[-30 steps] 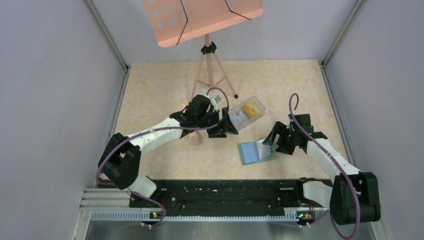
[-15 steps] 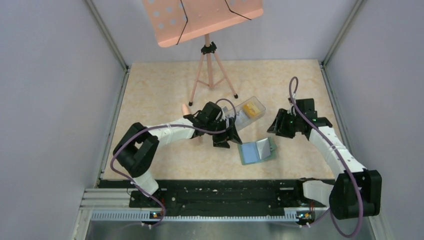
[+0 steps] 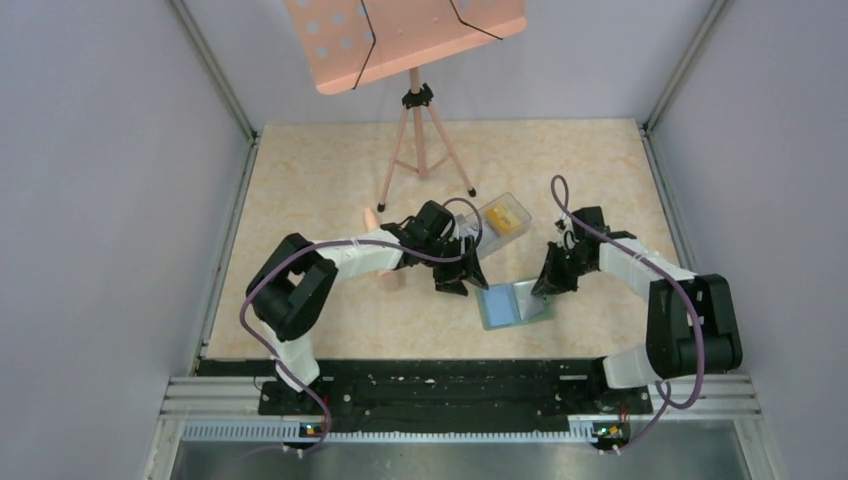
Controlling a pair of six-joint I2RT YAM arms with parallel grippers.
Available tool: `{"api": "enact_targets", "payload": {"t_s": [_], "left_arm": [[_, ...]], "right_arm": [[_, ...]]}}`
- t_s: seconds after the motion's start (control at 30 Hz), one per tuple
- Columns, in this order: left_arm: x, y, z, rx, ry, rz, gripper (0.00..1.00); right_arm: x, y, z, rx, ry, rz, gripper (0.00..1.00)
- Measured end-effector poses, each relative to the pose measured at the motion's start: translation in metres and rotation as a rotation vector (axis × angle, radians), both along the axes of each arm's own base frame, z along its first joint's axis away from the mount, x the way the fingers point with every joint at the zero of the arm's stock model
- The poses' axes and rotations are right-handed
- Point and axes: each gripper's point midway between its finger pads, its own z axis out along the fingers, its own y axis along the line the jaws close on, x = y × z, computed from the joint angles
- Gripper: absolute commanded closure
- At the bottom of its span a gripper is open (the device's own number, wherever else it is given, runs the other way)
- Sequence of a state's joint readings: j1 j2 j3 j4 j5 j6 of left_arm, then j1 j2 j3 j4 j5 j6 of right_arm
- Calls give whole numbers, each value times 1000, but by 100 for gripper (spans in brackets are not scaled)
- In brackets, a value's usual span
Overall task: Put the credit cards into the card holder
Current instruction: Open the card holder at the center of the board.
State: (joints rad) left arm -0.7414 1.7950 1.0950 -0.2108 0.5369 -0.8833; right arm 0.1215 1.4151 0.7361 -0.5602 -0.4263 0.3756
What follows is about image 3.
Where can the clear plastic card box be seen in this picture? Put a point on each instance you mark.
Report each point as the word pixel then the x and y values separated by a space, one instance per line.
pixel 491 242

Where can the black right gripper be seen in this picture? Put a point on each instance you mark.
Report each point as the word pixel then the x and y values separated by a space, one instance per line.
pixel 550 281

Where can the pink music stand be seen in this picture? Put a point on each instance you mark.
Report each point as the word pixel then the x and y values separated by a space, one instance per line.
pixel 349 44

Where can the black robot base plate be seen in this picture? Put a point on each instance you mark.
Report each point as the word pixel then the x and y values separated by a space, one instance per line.
pixel 409 389

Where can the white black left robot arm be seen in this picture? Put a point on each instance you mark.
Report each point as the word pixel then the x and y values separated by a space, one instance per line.
pixel 289 292

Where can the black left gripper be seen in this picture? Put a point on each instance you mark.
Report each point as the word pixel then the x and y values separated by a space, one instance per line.
pixel 450 279

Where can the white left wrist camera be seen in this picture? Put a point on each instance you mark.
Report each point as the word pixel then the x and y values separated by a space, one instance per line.
pixel 468 227

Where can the yellow card in box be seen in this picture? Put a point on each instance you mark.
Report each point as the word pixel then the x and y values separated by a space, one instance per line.
pixel 502 219

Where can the aluminium front rail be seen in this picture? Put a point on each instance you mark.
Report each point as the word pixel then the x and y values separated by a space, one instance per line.
pixel 227 409

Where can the green leather card holder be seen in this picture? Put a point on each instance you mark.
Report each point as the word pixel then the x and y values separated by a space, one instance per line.
pixel 508 305

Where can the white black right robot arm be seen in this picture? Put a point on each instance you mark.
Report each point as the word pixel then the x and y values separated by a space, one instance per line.
pixel 691 319

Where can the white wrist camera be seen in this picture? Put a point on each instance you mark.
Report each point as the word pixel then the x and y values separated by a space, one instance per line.
pixel 565 235
pixel 468 227

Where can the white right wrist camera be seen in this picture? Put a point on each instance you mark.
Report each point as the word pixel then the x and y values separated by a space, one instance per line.
pixel 565 235

